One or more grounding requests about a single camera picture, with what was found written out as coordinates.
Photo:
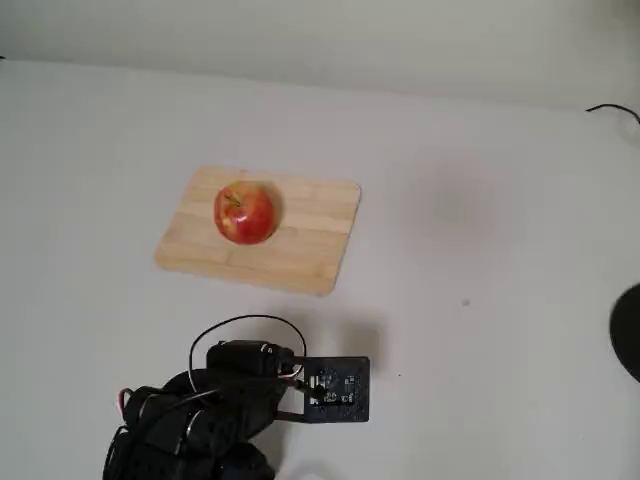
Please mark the red apple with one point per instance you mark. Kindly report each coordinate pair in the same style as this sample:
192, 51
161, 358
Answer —
245, 212

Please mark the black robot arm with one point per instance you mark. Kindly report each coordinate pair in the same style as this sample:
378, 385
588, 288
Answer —
165, 430

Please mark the wooden cutting board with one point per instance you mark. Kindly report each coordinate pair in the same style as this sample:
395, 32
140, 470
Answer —
300, 250

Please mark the black round base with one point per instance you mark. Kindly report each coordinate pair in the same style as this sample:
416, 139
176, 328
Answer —
627, 330

